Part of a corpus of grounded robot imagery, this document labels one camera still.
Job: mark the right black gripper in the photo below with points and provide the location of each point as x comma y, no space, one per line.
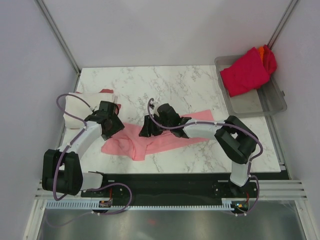
148,129

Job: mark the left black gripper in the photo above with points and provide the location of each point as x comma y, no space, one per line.
118,126

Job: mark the pink t shirt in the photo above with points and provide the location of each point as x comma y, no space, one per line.
127,142

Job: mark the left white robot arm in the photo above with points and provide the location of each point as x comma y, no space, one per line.
62,172

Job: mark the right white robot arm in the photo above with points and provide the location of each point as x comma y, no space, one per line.
235,138

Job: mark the folded dark red t shirt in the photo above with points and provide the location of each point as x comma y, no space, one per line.
107,91

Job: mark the folded cream t shirt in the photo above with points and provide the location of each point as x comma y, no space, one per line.
78,108

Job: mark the left aluminium corner profile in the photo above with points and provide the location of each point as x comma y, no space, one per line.
58,35

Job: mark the aluminium corner profile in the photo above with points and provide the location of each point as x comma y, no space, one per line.
58,35
282,23

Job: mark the crimson t shirt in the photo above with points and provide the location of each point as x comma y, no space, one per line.
245,74

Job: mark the grey plastic tray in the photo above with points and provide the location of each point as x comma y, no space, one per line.
268,100

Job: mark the orange t shirt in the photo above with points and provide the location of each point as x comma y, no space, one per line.
261,52

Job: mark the right aluminium corner profile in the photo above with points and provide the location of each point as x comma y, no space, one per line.
282,23

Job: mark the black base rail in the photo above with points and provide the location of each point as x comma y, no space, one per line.
176,188

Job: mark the white slotted cable duct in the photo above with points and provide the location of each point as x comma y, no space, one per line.
99,205

